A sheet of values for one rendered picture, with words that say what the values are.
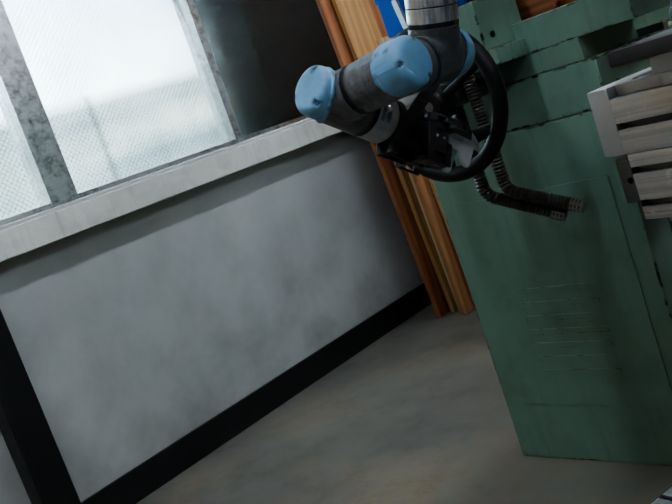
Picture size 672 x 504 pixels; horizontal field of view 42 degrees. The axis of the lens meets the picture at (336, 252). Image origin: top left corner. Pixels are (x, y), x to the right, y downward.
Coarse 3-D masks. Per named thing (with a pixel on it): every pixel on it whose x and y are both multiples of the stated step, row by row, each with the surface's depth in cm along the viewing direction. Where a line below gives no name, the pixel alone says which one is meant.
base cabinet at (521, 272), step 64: (576, 128) 160; (448, 192) 186; (576, 192) 165; (512, 256) 180; (576, 256) 170; (640, 256) 160; (512, 320) 186; (576, 320) 175; (640, 320) 165; (512, 384) 192; (576, 384) 180; (640, 384) 170; (576, 448) 186; (640, 448) 175
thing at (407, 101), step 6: (426, 90) 138; (432, 90) 139; (408, 96) 138; (414, 96) 136; (420, 96) 137; (426, 96) 137; (402, 102) 138; (408, 102) 136; (414, 102) 136; (420, 102) 136; (426, 102) 137; (408, 108) 135; (414, 108) 135; (420, 108) 136; (408, 114) 135; (414, 114) 135; (414, 120) 135
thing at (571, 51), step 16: (592, 32) 157; (608, 32) 161; (624, 32) 165; (560, 48) 157; (576, 48) 155; (592, 48) 157; (608, 48) 160; (512, 64) 165; (528, 64) 162; (544, 64) 160; (560, 64) 158; (512, 80) 166
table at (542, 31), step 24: (576, 0) 152; (600, 0) 149; (624, 0) 146; (648, 0) 150; (528, 24) 160; (552, 24) 156; (576, 24) 153; (600, 24) 150; (504, 48) 157; (528, 48) 161
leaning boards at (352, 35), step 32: (320, 0) 318; (352, 0) 325; (352, 32) 322; (384, 32) 340; (384, 160) 326; (416, 192) 325; (416, 224) 332; (416, 256) 329; (448, 256) 323; (448, 288) 332
